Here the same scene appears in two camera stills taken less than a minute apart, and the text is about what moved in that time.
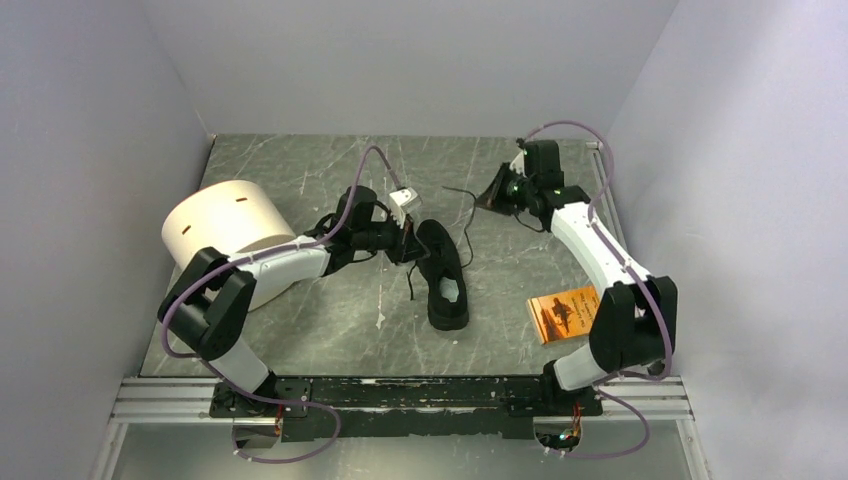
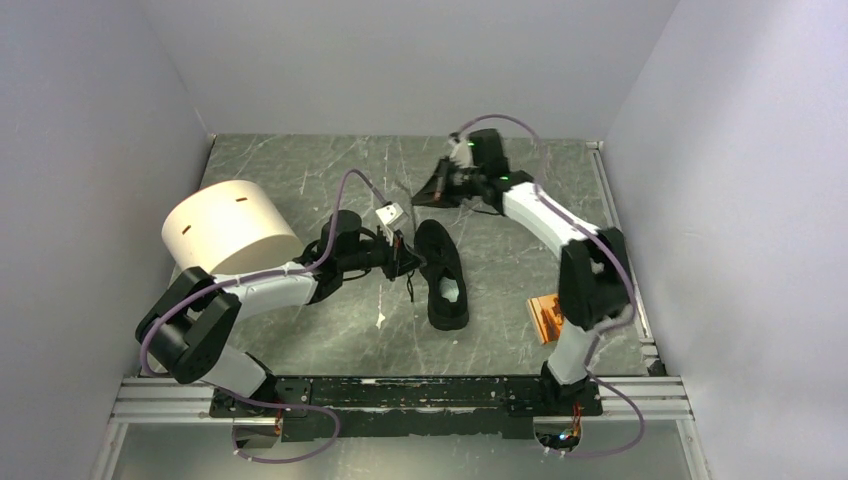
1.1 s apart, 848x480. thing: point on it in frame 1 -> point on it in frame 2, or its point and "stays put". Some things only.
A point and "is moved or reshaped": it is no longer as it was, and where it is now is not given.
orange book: (564, 315) stays put
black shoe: (440, 263) stays put
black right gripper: (492, 199) -> (434, 193)
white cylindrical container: (230, 217) stays put
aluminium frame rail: (151, 400) stays put
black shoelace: (409, 271) is moved or reshaped
